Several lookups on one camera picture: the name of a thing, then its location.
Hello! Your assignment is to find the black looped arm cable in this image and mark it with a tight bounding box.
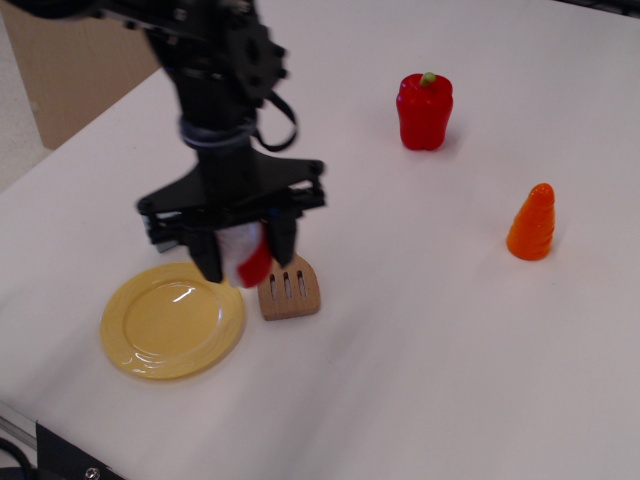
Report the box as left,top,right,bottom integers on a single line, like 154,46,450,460
252,89,300,154

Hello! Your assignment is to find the red toy bell pepper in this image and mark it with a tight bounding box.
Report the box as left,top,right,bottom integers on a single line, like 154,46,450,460
396,72,454,151

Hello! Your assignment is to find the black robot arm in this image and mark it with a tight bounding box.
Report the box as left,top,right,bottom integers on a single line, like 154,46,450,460
19,1,325,288

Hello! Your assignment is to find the wooden cabinet panel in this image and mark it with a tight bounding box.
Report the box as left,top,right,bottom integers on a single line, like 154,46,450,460
1,1,159,149

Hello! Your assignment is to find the orange toy carrot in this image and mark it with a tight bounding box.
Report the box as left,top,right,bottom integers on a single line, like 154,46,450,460
506,183,555,261

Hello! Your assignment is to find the black corner bracket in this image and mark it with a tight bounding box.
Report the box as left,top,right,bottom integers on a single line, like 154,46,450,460
36,423,124,480

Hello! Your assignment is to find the wooden slotted spatula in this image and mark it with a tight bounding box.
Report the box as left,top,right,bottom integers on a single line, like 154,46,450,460
257,254,321,321

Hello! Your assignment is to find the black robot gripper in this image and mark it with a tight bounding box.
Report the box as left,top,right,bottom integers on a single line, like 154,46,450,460
137,143,325,283

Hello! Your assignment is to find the grey blue cube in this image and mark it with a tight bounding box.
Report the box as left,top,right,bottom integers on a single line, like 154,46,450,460
154,240,181,253

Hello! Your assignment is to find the yellow plastic plate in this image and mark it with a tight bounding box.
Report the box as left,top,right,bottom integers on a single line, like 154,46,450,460
100,262,245,380

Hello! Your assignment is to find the black cable at corner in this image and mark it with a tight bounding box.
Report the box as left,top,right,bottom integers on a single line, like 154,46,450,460
0,437,31,480

